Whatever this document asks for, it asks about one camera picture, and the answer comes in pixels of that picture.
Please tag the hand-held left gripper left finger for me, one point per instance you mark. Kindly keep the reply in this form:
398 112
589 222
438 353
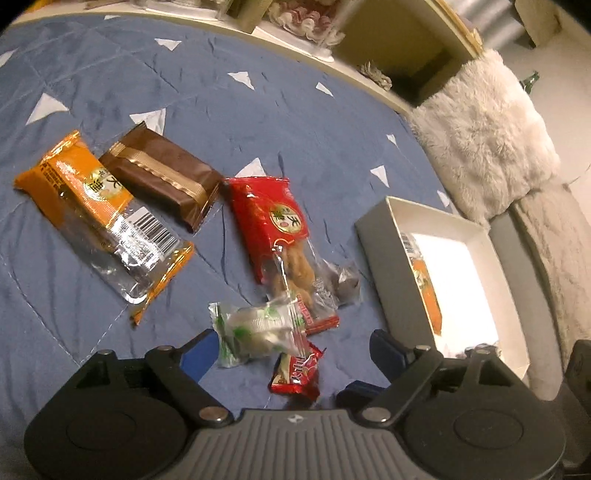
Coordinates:
199 356

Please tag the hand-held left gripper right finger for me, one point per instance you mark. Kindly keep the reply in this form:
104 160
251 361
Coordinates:
387 353

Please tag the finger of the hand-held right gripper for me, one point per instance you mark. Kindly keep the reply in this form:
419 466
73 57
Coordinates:
360 391

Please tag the green candy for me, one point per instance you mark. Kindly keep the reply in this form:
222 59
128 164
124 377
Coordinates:
258 330

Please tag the small red candy packet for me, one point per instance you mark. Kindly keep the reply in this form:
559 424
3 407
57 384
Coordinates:
298 371

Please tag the orange snack packet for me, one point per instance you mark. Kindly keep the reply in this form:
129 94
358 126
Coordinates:
427 290
101 217

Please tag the dark snack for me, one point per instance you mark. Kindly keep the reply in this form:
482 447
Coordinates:
346 286

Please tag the white shallow cardboard box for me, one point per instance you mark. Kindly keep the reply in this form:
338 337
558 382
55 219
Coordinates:
461 277

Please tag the red snack packet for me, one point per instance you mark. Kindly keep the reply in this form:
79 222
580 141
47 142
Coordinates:
272 221

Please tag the brown snack packet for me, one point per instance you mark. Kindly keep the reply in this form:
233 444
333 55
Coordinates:
161 175

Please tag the grey cushion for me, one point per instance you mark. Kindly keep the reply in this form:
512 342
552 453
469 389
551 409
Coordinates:
521 277

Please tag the beige fleece pillow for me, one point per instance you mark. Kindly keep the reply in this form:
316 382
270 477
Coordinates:
554 254

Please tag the fluffy white pillow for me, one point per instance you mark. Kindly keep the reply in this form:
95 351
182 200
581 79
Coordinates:
485 138

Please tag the blue quilt with white triangles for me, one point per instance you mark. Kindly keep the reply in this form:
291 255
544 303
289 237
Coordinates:
277 115

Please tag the grey seashell ornament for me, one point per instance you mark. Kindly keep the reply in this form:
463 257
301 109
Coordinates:
376 76

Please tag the green labelled beer bottle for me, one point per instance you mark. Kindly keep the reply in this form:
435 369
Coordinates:
531 83

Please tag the wooden shelf unit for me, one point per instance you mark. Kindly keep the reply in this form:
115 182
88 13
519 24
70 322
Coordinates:
392 37

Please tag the grey curtain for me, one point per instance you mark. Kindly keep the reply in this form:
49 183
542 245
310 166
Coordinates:
489 23

